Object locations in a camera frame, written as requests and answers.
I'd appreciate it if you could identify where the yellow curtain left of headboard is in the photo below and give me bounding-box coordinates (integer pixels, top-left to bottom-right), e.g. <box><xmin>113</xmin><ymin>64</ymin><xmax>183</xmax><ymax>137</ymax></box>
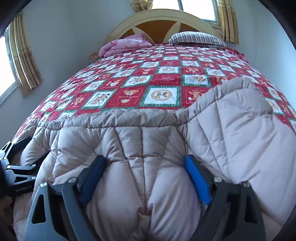
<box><xmin>130</xmin><ymin>0</ymin><xmax>154</xmax><ymax>13</ymax></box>

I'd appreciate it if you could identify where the yellow curtain right of headboard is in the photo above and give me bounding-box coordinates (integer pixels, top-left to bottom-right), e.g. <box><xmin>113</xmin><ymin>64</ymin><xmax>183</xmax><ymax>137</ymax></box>
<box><xmin>217</xmin><ymin>0</ymin><xmax>239</xmax><ymax>45</ymax></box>

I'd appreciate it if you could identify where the yellow side window curtain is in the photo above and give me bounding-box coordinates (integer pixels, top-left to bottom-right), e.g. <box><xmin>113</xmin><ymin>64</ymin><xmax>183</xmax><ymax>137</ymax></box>
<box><xmin>9</xmin><ymin>13</ymin><xmax>43</xmax><ymax>96</ymax></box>

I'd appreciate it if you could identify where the pink folded blanket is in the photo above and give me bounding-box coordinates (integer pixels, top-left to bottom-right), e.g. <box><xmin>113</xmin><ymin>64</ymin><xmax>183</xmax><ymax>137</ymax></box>
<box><xmin>98</xmin><ymin>34</ymin><xmax>152</xmax><ymax>57</ymax></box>

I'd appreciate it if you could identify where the headboard wall window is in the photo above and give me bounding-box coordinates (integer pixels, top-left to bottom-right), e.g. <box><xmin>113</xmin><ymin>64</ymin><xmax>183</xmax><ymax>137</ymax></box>
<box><xmin>152</xmin><ymin>0</ymin><xmax>221</xmax><ymax>27</ymax></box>

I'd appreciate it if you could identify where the yellow curtain of headboard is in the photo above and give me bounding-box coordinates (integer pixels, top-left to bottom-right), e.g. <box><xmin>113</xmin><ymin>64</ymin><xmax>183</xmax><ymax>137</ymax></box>
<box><xmin>217</xmin><ymin>0</ymin><xmax>239</xmax><ymax>45</ymax></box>
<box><xmin>130</xmin><ymin>0</ymin><xmax>154</xmax><ymax>13</ymax></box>

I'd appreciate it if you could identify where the striped pillow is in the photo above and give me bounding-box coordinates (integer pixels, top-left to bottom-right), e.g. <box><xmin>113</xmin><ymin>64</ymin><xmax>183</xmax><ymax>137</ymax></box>
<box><xmin>169</xmin><ymin>31</ymin><xmax>227</xmax><ymax>47</ymax></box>

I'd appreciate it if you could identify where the side wall window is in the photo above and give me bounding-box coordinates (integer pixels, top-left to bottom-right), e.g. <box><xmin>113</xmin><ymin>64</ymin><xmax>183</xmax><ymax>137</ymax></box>
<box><xmin>0</xmin><ymin>28</ymin><xmax>19</xmax><ymax>104</ymax></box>

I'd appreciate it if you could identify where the cream and brown headboard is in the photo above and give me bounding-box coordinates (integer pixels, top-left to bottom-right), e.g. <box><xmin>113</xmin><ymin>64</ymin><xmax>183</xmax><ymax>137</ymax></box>
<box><xmin>106</xmin><ymin>9</ymin><xmax>222</xmax><ymax>44</ymax></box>

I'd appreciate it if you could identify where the red patchwork bear bedspread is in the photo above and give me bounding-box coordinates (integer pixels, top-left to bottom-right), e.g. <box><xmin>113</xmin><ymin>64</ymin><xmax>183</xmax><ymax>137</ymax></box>
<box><xmin>18</xmin><ymin>44</ymin><xmax>295</xmax><ymax>133</ymax></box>

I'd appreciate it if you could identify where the beige quilted down jacket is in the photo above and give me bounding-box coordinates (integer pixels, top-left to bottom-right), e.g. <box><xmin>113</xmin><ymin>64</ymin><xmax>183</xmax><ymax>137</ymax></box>
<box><xmin>16</xmin><ymin>77</ymin><xmax>295</xmax><ymax>240</ymax></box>

